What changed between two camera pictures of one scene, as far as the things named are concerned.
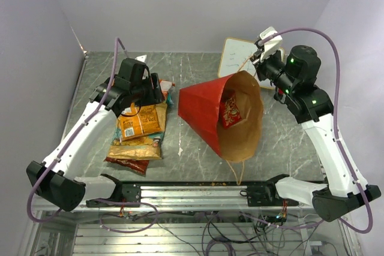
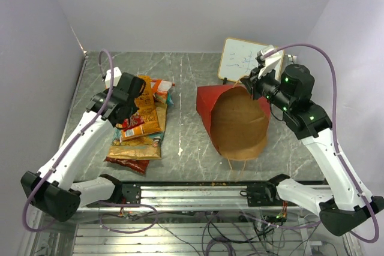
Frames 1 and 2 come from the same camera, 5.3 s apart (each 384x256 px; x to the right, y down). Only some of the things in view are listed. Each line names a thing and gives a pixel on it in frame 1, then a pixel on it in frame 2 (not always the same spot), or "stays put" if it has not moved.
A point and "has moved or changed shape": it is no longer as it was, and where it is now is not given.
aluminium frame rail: x=200 y=197 stays put
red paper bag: x=199 y=106 has moved or changed shape
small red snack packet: x=230 y=112 → x=132 y=121
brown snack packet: x=146 y=147 stays put
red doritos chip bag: x=140 y=165 stays put
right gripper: x=260 y=65 → x=252 y=82
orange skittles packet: x=165 y=86 stays put
